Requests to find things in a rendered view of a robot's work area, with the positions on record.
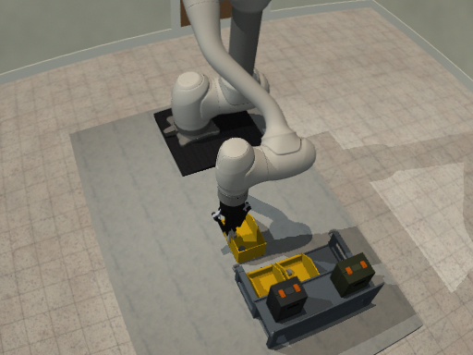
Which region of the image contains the grey metal shelf rack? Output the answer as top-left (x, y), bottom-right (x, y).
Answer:
top-left (233, 229), bottom-right (384, 349)

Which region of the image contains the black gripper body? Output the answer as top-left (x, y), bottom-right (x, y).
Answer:
top-left (218, 201), bottom-right (245, 217)

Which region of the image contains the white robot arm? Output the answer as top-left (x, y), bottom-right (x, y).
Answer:
top-left (164, 0), bottom-right (316, 206)

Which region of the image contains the black case with orange latches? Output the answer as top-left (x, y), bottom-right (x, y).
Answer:
top-left (266, 276), bottom-right (308, 323)

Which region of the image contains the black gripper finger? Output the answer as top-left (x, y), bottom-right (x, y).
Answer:
top-left (231, 202), bottom-right (251, 239)
top-left (212, 209), bottom-right (232, 242)

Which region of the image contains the yellow bin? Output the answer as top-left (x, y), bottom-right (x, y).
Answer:
top-left (224, 214), bottom-right (266, 263)
top-left (246, 264), bottom-right (285, 298)
top-left (275, 252), bottom-right (319, 282)

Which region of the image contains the dark green case with orange latches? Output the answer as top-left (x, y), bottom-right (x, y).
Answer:
top-left (330, 252), bottom-right (375, 298)

